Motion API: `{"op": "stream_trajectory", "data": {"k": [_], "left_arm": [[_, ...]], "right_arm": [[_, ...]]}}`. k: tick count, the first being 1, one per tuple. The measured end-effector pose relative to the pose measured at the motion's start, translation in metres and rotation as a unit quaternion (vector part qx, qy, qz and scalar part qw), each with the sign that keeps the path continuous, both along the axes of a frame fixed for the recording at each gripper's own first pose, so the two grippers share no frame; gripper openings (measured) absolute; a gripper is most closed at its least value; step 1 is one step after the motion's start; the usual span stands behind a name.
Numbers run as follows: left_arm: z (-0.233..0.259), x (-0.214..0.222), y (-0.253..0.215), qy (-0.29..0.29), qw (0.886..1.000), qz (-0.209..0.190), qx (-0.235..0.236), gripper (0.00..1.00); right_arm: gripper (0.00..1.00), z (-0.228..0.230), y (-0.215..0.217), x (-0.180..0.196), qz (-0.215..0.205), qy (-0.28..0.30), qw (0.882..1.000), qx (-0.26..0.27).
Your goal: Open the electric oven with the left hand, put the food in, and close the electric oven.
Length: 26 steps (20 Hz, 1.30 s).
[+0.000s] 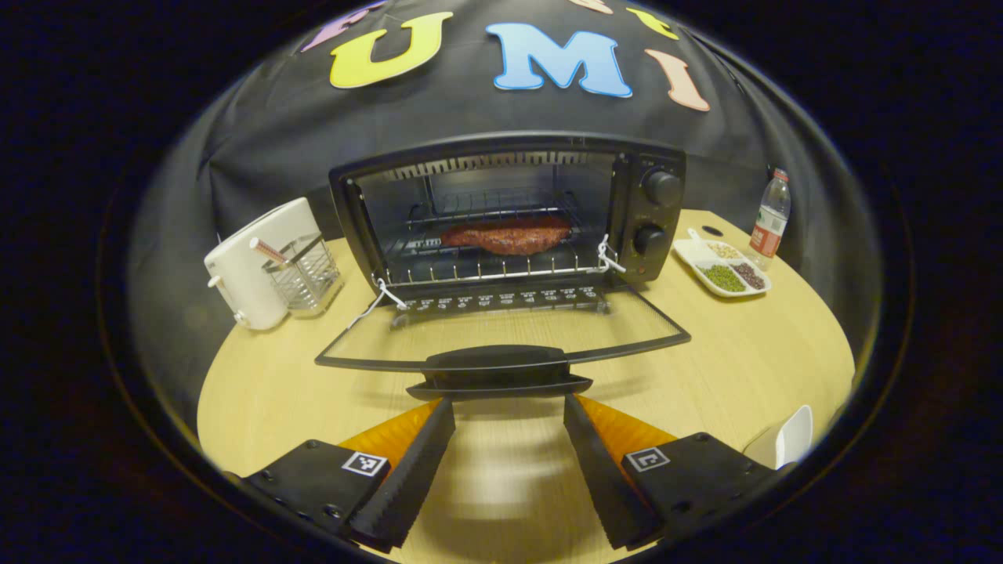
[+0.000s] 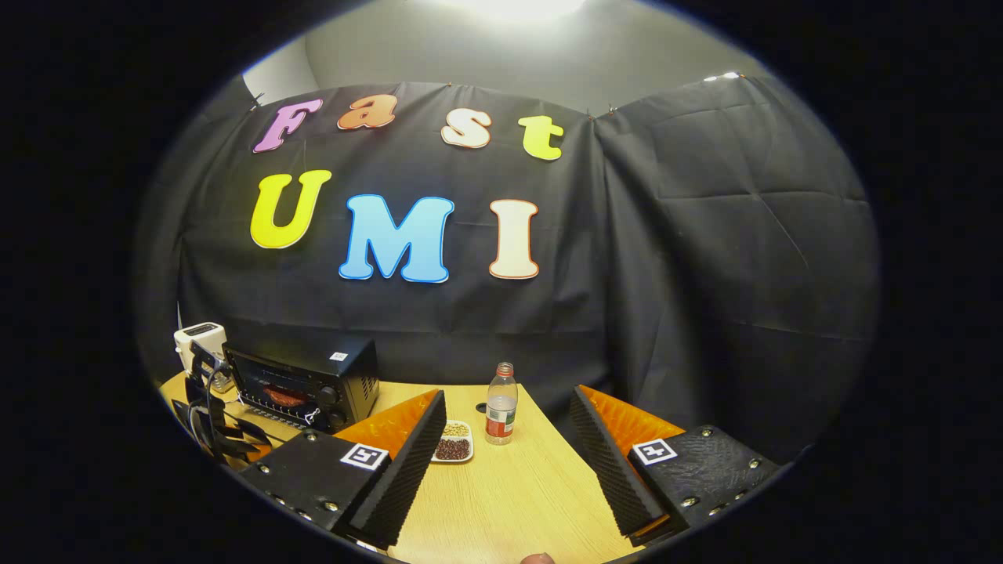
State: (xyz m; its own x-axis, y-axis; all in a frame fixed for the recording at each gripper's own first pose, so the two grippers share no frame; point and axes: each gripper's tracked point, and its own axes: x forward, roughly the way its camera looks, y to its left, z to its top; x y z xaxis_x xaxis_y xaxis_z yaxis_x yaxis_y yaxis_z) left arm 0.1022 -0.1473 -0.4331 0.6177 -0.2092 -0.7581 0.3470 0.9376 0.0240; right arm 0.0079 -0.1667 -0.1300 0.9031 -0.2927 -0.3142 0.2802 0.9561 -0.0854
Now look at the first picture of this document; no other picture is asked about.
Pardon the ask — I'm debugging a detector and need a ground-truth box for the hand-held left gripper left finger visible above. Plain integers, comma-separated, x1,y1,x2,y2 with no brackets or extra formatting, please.
227,397,457,553

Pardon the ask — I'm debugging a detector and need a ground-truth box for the reddish brown meat slab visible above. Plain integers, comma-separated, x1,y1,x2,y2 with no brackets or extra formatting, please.
440,215,573,256

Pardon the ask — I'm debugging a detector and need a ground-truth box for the black electric oven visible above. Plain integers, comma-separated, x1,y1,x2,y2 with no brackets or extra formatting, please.
313,131,692,402

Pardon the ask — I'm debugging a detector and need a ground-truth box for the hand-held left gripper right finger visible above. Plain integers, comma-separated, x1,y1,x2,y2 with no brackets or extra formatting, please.
563,392,784,551

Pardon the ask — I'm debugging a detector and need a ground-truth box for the clear plastic water bottle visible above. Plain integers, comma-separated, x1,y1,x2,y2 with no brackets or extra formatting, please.
746,168,792,272

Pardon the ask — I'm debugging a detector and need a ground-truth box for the metal wire basket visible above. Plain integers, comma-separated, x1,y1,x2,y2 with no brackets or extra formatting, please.
261,233,344,318

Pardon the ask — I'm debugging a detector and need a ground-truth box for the pink stick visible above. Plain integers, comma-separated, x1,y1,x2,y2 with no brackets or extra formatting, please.
249,237,289,266

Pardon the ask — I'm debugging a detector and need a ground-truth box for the white ribbed plate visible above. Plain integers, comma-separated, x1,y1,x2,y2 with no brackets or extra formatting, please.
743,404,814,472

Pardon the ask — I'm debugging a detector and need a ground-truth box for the white divided dish of beans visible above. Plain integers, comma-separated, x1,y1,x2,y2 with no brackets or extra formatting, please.
672,228,773,299

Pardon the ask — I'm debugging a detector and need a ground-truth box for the black backdrop cloth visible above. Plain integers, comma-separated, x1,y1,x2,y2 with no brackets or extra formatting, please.
129,0,882,424

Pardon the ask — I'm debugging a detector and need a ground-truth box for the white toaster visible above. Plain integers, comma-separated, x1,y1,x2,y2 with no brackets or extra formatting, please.
204,197,324,331

